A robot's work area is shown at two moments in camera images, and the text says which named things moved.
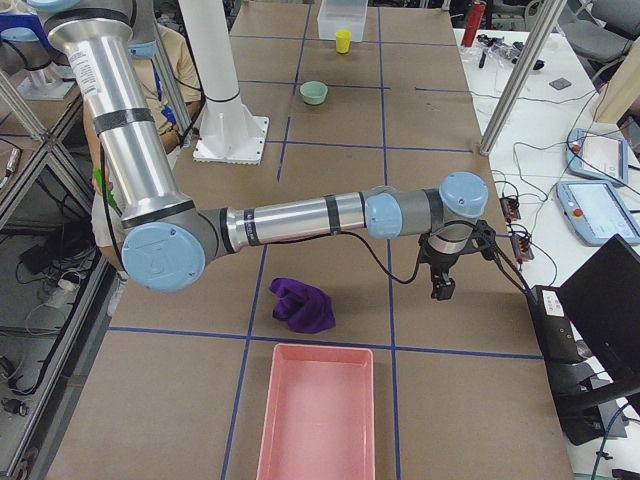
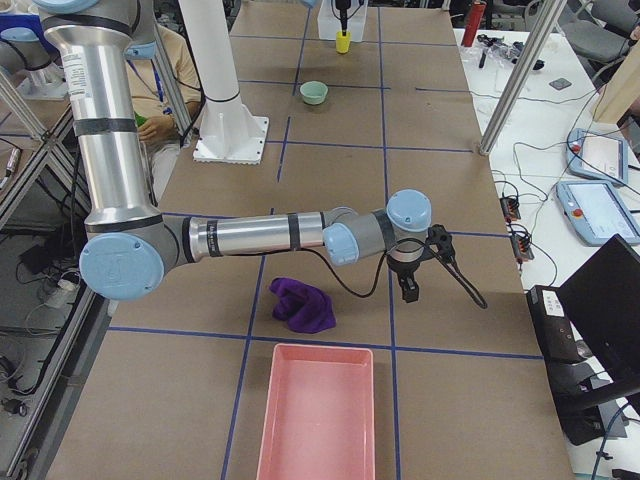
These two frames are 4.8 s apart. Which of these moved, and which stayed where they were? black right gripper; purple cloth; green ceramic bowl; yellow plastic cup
Moved: black right gripper
Stayed: green ceramic bowl; purple cloth; yellow plastic cup
